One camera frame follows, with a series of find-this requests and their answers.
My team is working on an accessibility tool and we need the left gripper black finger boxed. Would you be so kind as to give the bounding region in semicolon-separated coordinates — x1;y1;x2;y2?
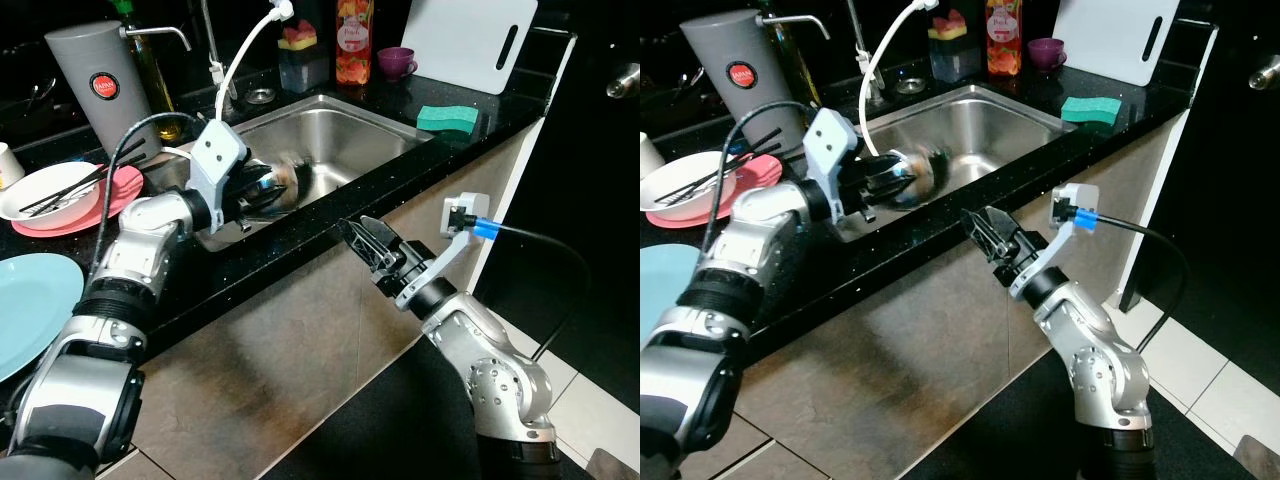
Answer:
860;150;916;179
245;162;296;189
858;186;919;213
240;195;301;223

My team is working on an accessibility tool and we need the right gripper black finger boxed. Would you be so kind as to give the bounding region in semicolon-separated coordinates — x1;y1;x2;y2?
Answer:
962;210;1011;269
338;220;389;283
980;205;1023;247
355;214;403;259

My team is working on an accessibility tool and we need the stainless steel sink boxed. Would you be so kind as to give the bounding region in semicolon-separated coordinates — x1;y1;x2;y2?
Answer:
828;84;1083;243
148;94;437;253

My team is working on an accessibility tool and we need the pink plate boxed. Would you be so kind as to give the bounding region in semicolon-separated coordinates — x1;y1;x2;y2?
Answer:
644;154;784;230
9;164;145;239

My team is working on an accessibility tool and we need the chrome faucet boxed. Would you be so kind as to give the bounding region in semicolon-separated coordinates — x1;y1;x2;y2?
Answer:
198;0;228;113
844;0;873;103

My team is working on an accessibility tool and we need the sponge holder with yellow sponge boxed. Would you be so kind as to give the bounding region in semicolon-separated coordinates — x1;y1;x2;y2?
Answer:
277;18;332;97
927;8;982;85

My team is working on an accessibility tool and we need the black chopstick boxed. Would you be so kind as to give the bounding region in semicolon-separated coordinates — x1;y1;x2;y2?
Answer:
660;127;803;199
18;139;147;213
664;140;776;205
24;152;136;218

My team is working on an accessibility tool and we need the oil bottle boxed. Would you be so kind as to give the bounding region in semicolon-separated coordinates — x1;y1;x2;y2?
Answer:
109;0;193;143
758;0;833;113

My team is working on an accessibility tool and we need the green sponge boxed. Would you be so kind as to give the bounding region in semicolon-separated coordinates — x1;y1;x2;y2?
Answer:
1059;95;1127;127
416;102;484;137

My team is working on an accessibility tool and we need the orange juice bottle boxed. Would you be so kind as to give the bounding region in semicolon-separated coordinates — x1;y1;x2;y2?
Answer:
984;0;1025;80
334;0;377;88

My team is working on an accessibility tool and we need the grey canister with red logo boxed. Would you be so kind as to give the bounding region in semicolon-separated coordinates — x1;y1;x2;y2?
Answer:
679;9;808;168
44;21;163;168

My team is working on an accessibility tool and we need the purple cup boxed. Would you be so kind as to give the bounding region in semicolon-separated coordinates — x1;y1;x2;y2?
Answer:
1027;37;1069;73
376;46;419;83

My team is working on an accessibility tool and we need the white bowl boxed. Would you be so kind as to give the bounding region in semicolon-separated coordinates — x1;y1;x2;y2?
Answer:
640;151;740;214
0;162;102;222

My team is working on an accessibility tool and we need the white printed mug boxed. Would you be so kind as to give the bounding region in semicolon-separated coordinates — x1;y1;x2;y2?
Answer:
0;141;27;192
640;129;667;182

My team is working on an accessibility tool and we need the white cutting board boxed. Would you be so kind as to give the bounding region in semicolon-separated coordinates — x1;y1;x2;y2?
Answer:
1051;0;1184;89
399;0;540;97

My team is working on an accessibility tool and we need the light blue plate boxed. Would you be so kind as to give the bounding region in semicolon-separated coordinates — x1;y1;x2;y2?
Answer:
640;242;702;353
0;252;87;383

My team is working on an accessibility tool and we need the silver round knob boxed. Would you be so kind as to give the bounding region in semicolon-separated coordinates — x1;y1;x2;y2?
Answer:
1247;54;1280;92
604;64;641;102

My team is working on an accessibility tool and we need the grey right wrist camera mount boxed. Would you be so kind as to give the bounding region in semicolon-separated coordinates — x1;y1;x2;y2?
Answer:
394;194;483;312
1008;182;1100;300

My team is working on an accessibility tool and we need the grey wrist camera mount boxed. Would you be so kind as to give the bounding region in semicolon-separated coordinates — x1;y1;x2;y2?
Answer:
187;119;250;237
394;194;483;312
802;107;862;227
1008;182;1100;300

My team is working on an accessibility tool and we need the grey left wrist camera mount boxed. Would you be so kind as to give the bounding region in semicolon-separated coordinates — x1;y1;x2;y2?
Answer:
802;107;862;227
187;119;250;237

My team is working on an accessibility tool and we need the white hose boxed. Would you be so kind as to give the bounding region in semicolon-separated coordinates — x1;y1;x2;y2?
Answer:
213;0;297;123
856;0;942;158

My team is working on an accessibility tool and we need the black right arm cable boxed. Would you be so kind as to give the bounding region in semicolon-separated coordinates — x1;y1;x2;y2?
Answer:
1083;212;1193;353
468;218;593;363

